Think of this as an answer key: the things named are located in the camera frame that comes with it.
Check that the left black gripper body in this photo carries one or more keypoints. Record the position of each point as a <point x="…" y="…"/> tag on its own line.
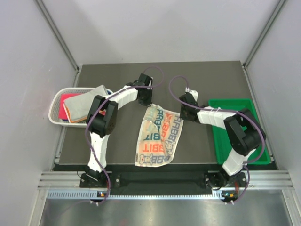
<point x="146" y="100"/>

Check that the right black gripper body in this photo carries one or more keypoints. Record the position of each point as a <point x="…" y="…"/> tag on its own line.
<point x="184" y="113"/>

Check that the white letter print towel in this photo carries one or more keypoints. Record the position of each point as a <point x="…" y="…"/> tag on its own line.
<point x="158" y="138"/>

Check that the orange white patterned towel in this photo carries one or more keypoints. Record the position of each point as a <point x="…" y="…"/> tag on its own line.
<point x="81" y="118"/>

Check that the white waffle towel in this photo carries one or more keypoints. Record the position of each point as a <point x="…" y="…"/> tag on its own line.
<point x="79" y="106"/>

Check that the pink microfiber towel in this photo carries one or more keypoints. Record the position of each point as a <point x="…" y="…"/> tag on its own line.
<point x="62" y="114"/>

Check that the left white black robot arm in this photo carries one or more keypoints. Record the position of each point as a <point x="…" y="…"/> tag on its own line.
<point x="102" y="118"/>

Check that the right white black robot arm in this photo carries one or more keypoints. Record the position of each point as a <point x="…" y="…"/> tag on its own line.
<point x="244" y="132"/>

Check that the green plastic tray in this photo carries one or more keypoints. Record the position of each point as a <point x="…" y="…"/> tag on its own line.
<point x="221" y="140"/>

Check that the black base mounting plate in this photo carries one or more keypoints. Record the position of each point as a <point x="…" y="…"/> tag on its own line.
<point x="199" y="179"/>

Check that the white perforated basket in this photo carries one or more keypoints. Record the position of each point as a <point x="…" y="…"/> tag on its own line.
<point x="54" y="108"/>

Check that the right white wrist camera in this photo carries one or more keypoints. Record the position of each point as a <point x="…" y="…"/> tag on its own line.
<point x="192" y="92"/>

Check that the white slotted cable duct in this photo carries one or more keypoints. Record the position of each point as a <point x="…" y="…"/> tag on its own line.
<point x="98" y="195"/>

